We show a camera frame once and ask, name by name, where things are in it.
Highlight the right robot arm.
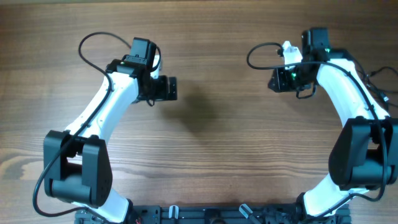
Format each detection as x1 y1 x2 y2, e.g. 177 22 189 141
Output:
269 28 397 223

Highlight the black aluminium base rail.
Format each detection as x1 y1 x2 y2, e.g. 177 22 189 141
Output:
74 203 352 224

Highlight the thin black split cable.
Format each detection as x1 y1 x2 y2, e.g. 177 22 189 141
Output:
351 55 398 110

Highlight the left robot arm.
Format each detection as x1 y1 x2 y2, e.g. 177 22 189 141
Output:
32 37 177 223

